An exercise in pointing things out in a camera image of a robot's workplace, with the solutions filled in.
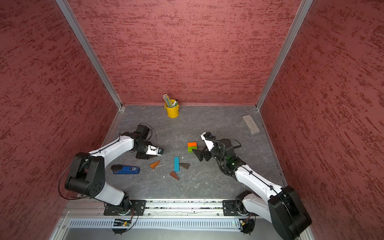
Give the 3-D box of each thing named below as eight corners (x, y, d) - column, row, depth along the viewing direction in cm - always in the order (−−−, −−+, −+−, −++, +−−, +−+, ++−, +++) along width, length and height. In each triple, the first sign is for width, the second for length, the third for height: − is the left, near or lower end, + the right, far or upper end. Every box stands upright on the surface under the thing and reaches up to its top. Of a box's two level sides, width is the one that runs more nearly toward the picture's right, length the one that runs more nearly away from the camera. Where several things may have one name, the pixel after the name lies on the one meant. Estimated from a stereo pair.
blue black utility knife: (113, 174, 87) (109, 171, 83) (115, 168, 89) (112, 165, 86) (138, 174, 87) (136, 172, 83) (140, 168, 90) (138, 165, 86)
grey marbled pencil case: (250, 135, 106) (252, 132, 103) (241, 118, 116) (242, 115, 113) (258, 133, 107) (260, 130, 104) (249, 117, 117) (250, 114, 114)
